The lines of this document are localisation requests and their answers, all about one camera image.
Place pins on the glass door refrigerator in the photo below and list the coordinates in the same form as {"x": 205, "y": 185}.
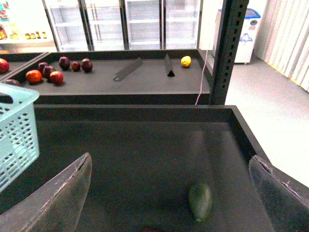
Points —
{"x": 106, "y": 25}

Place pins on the dark plum right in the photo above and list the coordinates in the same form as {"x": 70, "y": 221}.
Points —
{"x": 86, "y": 65}

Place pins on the store shelf with bottles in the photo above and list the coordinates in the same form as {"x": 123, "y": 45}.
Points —
{"x": 24, "y": 27}

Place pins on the dark plum back left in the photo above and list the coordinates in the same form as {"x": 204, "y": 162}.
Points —
{"x": 41, "y": 66}

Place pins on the red apple front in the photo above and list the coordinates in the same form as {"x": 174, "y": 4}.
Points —
{"x": 56, "y": 77}

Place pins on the black upright shelf post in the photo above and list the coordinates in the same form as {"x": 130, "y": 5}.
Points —
{"x": 229, "y": 32}

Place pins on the red apple left tray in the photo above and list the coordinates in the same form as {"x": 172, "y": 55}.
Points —
{"x": 4, "y": 66}

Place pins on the black far display tray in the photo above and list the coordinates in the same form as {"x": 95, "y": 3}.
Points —
{"x": 148, "y": 84}

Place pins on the black display tray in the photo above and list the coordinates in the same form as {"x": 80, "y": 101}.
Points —
{"x": 148, "y": 84}
{"x": 20, "y": 61}
{"x": 144, "y": 161}

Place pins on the black divider left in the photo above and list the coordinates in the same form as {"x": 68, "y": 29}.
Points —
{"x": 122, "y": 74}

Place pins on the yellow lemon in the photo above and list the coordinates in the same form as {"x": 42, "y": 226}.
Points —
{"x": 186, "y": 61}

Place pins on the dark plum back centre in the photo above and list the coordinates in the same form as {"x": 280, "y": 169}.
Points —
{"x": 64, "y": 63}

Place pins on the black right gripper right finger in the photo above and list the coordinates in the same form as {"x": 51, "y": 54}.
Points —
{"x": 285, "y": 200}

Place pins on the black triangular divider right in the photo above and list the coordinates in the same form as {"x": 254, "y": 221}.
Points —
{"x": 168, "y": 66}

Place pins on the black left display tray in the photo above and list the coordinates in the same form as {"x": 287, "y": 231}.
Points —
{"x": 20, "y": 61}

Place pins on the white blue chest freezer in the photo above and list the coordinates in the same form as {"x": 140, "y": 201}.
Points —
{"x": 243, "y": 31}

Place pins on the dark plum middle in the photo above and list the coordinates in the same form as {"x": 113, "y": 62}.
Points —
{"x": 47, "y": 71}

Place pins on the turquoise plastic shopping basket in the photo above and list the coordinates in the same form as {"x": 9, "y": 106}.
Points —
{"x": 19, "y": 146}

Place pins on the dark plum front left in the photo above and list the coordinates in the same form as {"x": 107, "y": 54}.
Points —
{"x": 13, "y": 82}

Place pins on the small dark red plum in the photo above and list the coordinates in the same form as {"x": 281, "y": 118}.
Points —
{"x": 76, "y": 66}

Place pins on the green avocado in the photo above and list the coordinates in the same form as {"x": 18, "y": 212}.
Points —
{"x": 200, "y": 201}

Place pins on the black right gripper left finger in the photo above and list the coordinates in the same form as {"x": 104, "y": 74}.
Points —
{"x": 54, "y": 207}

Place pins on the orange fruit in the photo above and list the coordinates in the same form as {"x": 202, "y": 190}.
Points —
{"x": 34, "y": 76}

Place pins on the black near display tray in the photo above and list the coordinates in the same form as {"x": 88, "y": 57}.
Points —
{"x": 144, "y": 161}

